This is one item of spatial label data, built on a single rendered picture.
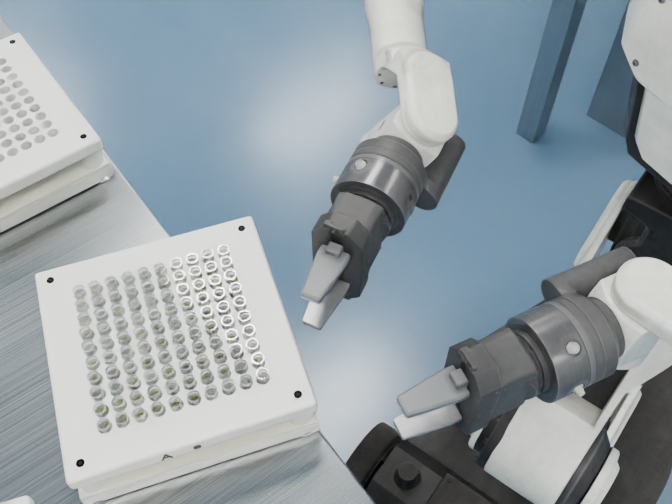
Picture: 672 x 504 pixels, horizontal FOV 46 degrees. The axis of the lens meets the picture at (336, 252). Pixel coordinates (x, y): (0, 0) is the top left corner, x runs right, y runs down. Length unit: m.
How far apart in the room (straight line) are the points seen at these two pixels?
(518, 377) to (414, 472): 0.80
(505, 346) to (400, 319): 1.20
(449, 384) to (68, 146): 0.55
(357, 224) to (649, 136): 0.34
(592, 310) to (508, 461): 0.42
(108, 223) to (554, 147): 1.55
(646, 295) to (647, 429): 0.97
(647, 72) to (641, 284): 0.22
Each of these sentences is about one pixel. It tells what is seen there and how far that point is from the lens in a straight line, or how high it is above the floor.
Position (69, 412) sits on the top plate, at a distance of 0.82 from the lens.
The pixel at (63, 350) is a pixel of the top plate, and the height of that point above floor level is 0.95.
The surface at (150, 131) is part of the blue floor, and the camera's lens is 2.33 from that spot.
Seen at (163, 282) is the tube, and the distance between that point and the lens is 0.87.
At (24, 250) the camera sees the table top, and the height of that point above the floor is 0.88.
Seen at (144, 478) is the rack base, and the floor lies 0.90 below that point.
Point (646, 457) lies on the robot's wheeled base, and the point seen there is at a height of 0.17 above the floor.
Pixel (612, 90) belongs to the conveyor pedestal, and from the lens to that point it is 2.33.
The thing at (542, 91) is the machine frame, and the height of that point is 0.19.
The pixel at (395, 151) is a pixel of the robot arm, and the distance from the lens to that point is 0.85.
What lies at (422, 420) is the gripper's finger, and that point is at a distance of 0.76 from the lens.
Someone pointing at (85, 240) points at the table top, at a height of 0.88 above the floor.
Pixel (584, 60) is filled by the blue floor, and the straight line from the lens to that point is 2.60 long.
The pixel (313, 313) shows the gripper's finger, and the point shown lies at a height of 0.97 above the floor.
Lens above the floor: 1.67
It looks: 56 degrees down
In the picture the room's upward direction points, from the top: straight up
